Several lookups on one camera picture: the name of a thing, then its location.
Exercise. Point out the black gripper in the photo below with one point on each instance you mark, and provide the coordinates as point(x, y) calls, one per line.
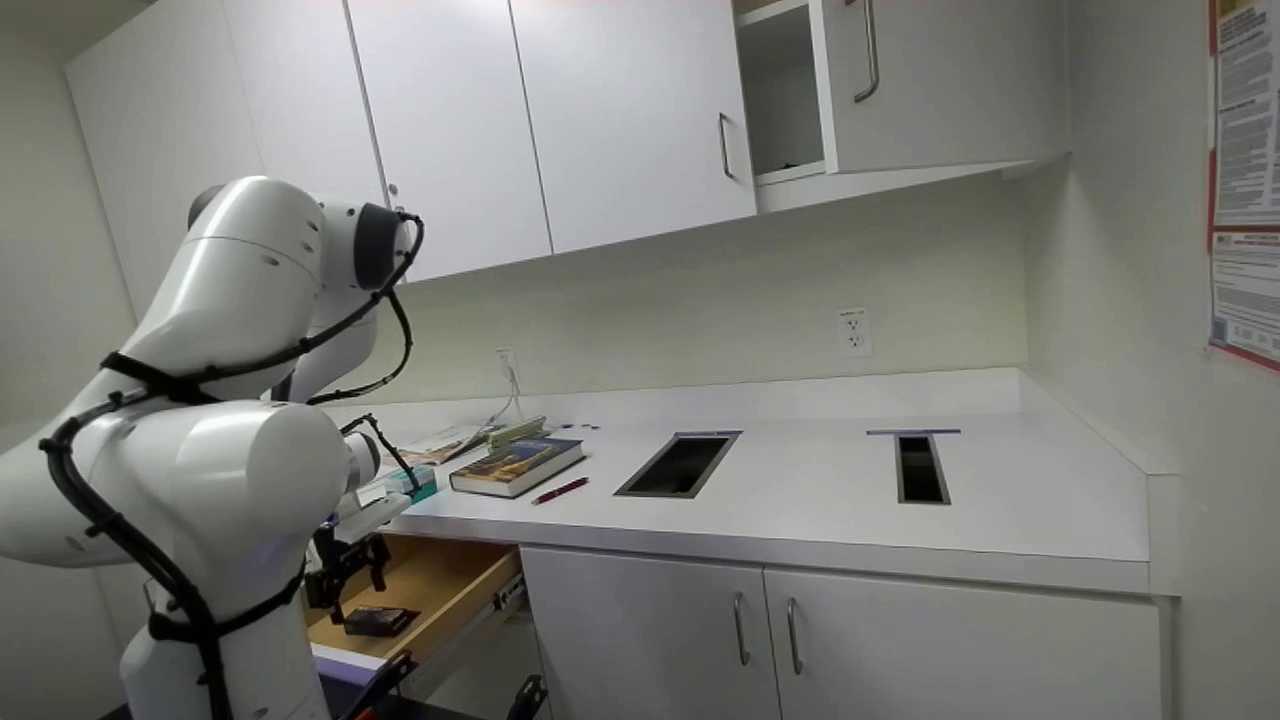
point(350, 558)

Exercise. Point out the white drawer wooden interior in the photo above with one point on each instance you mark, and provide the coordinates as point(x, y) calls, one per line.
point(446, 583)

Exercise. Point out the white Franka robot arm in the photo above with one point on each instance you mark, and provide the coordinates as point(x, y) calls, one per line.
point(203, 506)

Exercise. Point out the wide black counter opening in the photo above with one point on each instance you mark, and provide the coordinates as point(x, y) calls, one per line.
point(676, 467)

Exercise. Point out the narrow black counter opening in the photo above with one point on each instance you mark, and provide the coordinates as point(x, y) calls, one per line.
point(922, 470)

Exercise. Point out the open white cabinet shelves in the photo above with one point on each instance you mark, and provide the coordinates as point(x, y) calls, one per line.
point(784, 95)

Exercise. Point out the open white cabinet door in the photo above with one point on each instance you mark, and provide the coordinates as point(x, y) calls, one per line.
point(961, 80)

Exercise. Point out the teal staple box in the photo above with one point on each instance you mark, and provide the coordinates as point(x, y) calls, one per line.
point(422, 491)

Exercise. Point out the stack of papers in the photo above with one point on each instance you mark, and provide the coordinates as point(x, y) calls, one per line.
point(460, 445)

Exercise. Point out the dark hardcover book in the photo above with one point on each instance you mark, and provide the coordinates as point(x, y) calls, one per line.
point(520, 467)

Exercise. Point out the beige stapler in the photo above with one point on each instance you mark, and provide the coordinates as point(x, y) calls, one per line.
point(517, 434)

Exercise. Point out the red pen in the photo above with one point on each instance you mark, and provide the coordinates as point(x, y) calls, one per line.
point(561, 491)

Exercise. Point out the white lower cabinet door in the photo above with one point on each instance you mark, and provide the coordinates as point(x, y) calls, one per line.
point(975, 660)
point(642, 654)

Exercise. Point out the white upper cabinet door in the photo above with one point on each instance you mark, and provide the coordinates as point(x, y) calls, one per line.
point(455, 135)
point(627, 120)
point(132, 106)

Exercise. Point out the plain wall outlet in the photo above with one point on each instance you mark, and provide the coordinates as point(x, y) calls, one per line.
point(852, 331)

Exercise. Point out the large printed wall poster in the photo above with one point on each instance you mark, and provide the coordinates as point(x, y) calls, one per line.
point(1245, 162)

